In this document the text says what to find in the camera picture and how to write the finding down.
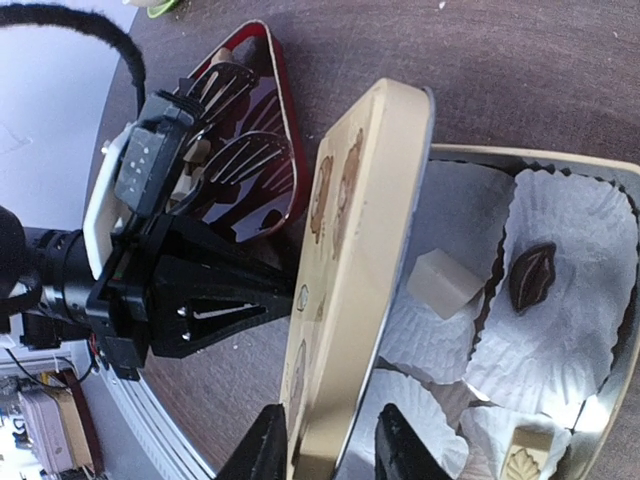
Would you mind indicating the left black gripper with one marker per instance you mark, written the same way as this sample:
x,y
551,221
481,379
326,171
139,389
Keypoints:
x,y
178,294

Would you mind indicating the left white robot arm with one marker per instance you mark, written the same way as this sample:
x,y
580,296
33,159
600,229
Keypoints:
x,y
45,273

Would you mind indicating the white paper cup liner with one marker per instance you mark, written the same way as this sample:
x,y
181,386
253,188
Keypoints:
x,y
557,353
490,428
418,342
422,412

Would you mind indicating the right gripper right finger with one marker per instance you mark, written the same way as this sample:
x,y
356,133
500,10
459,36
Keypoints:
x,y
399,452

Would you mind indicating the beige chocolate piece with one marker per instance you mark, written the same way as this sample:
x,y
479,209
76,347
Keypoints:
x,y
442,283

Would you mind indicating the dark red chocolate tray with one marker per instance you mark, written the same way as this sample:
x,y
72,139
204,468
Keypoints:
x,y
251,45

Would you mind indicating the cream chocolate piece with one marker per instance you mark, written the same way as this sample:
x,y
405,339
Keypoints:
x,y
527,454

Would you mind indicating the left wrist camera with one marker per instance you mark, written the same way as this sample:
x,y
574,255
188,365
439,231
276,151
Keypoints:
x,y
139,170

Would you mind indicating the bear print tin lid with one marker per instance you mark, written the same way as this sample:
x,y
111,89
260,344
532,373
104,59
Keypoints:
x,y
368,172

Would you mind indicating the beige tin box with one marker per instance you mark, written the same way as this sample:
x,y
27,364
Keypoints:
x,y
464,205

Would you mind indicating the front aluminium rail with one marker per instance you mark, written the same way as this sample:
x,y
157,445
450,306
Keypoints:
x,y
138,438

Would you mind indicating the green saucer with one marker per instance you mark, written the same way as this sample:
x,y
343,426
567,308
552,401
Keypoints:
x,y
162,8

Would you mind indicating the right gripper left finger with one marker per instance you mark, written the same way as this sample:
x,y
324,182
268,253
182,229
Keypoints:
x,y
262,452

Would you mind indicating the dark shell chocolate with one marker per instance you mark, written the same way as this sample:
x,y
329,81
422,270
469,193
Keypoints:
x,y
531,277

